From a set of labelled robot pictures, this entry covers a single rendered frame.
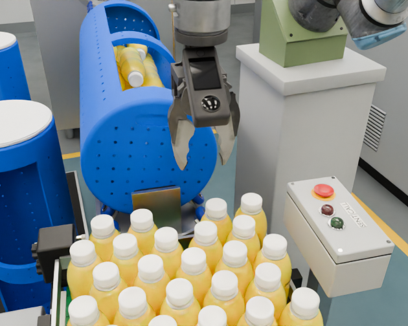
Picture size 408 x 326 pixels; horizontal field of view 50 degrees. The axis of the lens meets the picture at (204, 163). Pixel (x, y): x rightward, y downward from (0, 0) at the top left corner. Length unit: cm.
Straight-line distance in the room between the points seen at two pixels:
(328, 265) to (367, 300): 144
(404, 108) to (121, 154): 196
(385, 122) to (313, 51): 151
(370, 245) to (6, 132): 91
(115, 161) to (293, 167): 61
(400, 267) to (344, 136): 115
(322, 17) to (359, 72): 18
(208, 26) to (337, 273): 43
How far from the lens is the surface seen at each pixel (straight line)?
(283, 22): 126
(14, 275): 147
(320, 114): 129
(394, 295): 225
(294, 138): 128
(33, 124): 126
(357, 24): 112
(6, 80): 199
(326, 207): 78
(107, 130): 87
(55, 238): 91
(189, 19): 58
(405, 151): 267
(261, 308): 65
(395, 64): 265
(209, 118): 54
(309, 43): 128
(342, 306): 213
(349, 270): 75
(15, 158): 121
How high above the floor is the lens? 158
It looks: 33 degrees down
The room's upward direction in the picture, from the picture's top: straight up
